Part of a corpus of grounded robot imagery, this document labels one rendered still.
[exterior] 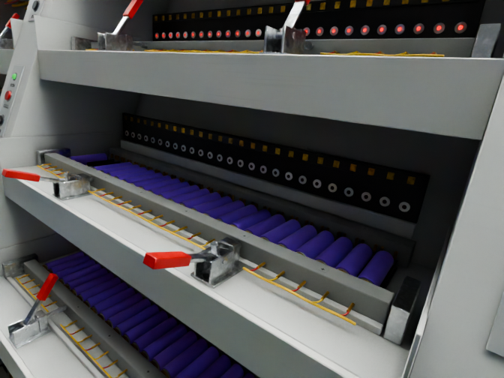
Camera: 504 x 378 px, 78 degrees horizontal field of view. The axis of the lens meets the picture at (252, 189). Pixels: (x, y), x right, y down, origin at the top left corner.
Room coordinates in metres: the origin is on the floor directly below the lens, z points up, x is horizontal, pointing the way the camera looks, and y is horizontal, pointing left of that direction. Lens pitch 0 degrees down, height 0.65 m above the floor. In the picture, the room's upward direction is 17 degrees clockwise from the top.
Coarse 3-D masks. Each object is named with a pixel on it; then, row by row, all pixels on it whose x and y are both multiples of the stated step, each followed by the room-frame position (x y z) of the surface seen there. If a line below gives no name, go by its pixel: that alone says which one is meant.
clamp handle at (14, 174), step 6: (6, 174) 0.35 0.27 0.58; (12, 174) 0.35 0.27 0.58; (18, 174) 0.36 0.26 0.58; (24, 174) 0.36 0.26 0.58; (30, 174) 0.37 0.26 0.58; (36, 174) 0.38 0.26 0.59; (66, 174) 0.40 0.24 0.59; (30, 180) 0.37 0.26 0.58; (36, 180) 0.38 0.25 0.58; (42, 180) 0.38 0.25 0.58; (48, 180) 0.39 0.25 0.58; (54, 180) 0.39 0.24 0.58; (60, 180) 0.40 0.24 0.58; (66, 180) 0.41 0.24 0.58
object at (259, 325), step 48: (0, 144) 0.49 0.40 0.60; (48, 144) 0.54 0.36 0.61; (96, 144) 0.61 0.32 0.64; (48, 192) 0.42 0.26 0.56; (288, 192) 0.41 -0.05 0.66; (96, 240) 0.35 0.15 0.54; (144, 240) 0.32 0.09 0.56; (144, 288) 0.30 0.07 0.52; (192, 288) 0.26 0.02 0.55; (240, 288) 0.26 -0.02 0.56; (432, 288) 0.20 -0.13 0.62; (240, 336) 0.23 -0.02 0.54; (288, 336) 0.21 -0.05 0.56; (336, 336) 0.22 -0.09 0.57; (384, 336) 0.22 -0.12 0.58
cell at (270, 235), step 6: (288, 222) 0.35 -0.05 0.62; (294, 222) 0.35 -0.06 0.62; (276, 228) 0.33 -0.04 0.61; (282, 228) 0.33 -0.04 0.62; (288, 228) 0.34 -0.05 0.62; (294, 228) 0.35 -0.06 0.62; (300, 228) 0.36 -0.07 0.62; (264, 234) 0.32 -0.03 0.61; (270, 234) 0.32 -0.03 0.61; (276, 234) 0.32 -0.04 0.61; (282, 234) 0.33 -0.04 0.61; (288, 234) 0.33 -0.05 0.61; (270, 240) 0.31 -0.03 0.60; (276, 240) 0.32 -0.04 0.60
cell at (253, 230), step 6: (276, 216) 0.36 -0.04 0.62; (282, 216) 0.37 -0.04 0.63; (264, 222) 0.34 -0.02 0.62; (270, 222) 0.35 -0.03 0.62; (276, 222) 0.35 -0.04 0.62; (282, 222) 0.36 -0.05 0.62; (252, 228) 0.33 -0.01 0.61; (258, 228) 0.33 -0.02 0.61; (264, 228) 0.34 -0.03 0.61; (270, 228) 0.34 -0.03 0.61; (258, 234) 0.32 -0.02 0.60
